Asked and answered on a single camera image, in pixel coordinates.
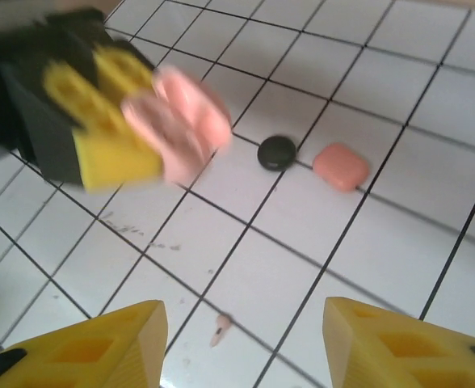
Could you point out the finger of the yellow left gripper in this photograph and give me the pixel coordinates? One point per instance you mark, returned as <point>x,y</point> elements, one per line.
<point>120,68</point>
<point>108,157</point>

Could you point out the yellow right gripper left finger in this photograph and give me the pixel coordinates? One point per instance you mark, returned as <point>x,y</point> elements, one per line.
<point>140,355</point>

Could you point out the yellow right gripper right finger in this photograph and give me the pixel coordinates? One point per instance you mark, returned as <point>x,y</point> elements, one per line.
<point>354,355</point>

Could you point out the pink round charging case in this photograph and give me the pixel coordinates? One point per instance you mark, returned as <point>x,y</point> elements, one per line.
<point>189,117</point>

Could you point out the black round charging case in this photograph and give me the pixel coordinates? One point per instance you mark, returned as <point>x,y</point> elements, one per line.
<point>277,152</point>

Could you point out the pink rounded square charging case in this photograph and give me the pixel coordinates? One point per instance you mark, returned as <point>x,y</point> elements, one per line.
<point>340,167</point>

